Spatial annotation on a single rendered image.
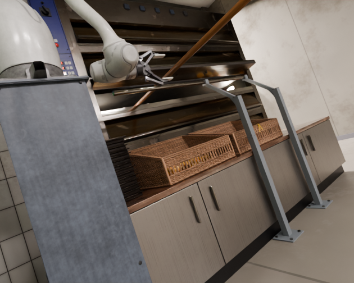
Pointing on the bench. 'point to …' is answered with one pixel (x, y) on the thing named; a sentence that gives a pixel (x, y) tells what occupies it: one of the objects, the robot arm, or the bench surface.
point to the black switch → (45, 11)
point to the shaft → (202, 41)
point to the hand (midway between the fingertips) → (166, 67)
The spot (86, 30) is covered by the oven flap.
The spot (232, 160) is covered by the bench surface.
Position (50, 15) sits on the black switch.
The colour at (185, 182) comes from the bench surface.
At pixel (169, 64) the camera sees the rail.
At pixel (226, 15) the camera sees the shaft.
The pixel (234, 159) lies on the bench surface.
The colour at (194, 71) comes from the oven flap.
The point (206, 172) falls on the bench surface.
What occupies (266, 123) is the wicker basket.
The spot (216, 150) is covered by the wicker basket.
